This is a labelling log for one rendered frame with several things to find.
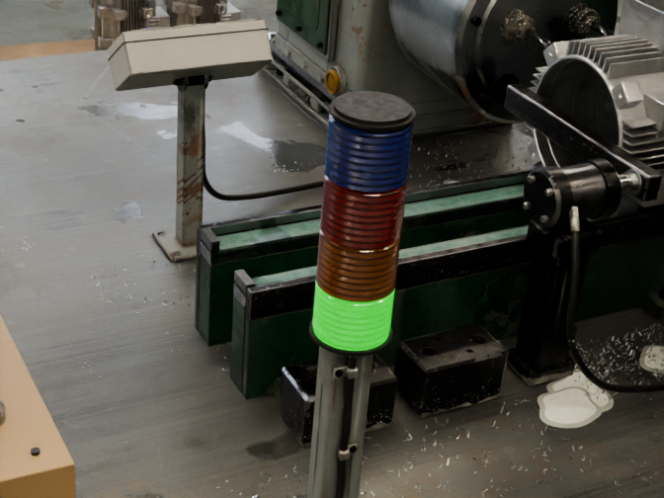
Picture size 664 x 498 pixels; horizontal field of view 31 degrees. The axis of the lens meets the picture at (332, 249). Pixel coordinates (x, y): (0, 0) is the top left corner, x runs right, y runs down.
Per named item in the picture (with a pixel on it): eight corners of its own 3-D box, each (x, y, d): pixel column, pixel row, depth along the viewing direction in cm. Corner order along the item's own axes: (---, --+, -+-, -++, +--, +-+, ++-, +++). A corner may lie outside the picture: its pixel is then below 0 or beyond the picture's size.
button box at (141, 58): (253, 76, 144) (244, 33, 145) (275, 60, 138) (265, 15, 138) (114, 92, 137) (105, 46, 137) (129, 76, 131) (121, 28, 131)
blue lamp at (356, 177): (382, 151, 90) (388, 95, 88) (423, 186, 86) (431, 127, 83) (309, 162, 88) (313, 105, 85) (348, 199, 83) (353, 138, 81)
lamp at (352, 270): (372, 256, 95) (376, 206, 92) (410, 294, 90) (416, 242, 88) (301, 270, 92) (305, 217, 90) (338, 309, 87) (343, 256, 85)
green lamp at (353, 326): (367, 305, 97) (372, 256, 95) (403, 345, 92) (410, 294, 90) (298, 319, 94) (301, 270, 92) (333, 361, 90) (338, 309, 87)
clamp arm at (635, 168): (662, 200, 124) (521, 105, 144) (668, 173, 123) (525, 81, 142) (635, 205, 123) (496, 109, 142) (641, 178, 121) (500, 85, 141)
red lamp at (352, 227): (376, 206, 92) (382, 151, 90) (416, 242, 88) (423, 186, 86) (305, 217, 90) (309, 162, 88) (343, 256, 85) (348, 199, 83)
